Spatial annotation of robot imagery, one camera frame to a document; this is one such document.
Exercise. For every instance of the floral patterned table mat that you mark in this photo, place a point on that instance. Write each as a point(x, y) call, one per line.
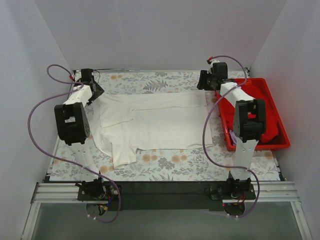
point(162, 165)

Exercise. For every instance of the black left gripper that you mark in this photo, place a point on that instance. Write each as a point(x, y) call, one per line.
point(97, 90)

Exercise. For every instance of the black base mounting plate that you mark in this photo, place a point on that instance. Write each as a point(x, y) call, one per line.
point(163, 195)

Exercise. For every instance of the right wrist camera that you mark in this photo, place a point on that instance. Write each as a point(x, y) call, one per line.
point(211, 61)

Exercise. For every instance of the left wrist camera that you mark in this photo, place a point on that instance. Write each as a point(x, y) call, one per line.
point(75, 76)

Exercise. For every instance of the red plastic bin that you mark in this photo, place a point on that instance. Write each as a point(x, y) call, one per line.
point(275, 137)

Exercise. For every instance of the aluminium frame rail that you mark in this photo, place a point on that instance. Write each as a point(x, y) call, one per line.
point(68, 193)

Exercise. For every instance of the white t-shirt with robot print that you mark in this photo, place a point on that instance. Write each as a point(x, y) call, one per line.
point(122, 124)

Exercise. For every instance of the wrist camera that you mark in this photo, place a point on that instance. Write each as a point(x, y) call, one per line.
point(211, 61)
point(75, 76)

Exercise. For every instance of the lavender t-shirt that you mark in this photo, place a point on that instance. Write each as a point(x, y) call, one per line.
point(233, 137)

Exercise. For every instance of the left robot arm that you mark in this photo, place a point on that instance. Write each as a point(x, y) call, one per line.
point(74, 129)

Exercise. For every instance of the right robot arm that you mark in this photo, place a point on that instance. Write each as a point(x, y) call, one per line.
point(249, 124)

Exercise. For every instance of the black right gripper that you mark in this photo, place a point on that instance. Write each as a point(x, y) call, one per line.
point(203, 81)

